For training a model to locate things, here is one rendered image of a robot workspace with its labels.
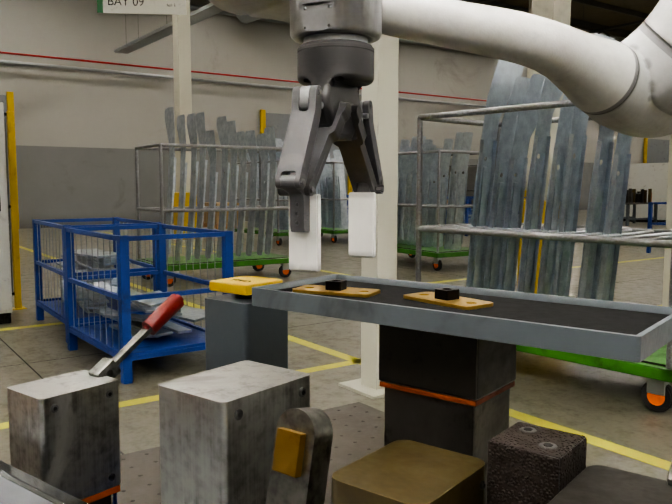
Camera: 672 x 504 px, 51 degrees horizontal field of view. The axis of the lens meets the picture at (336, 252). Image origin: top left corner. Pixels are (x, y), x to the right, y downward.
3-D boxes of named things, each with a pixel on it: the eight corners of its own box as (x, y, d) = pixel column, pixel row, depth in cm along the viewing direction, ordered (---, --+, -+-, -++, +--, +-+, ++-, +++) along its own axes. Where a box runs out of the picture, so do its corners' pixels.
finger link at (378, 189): (319, 112, 70) (323, 104, 71) (348, 196, 77) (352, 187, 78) (355, 111, 68) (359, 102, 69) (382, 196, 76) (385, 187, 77)
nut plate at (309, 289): (290, 292, 70) (290, 280, 70) (307, 287, 74) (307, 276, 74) (367, 297, 67) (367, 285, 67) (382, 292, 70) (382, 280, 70)
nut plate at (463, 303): (400, 298, 67) (400, 285, 67) (429, 294, 69) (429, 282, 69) (467, 310, 60) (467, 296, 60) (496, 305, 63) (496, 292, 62)
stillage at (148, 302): (67, 349, 542) (63, 226, 533) (165, 336, 590) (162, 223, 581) (123, 384, 446) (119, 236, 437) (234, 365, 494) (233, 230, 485)
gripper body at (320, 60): (320, 54, 74) (320, 143, 74) (280, 38, 66) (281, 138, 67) (387, 48, 70) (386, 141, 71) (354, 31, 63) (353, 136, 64)
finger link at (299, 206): (310, 175, 63) (294, 174, 60) (310, 231, 63) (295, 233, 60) (295, 175, 63) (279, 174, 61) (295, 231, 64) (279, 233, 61)
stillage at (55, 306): (36, 319, 662) (32, 219, 653) (120, 311, 707) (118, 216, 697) (67, 343, 563) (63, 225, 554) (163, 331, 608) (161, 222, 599)
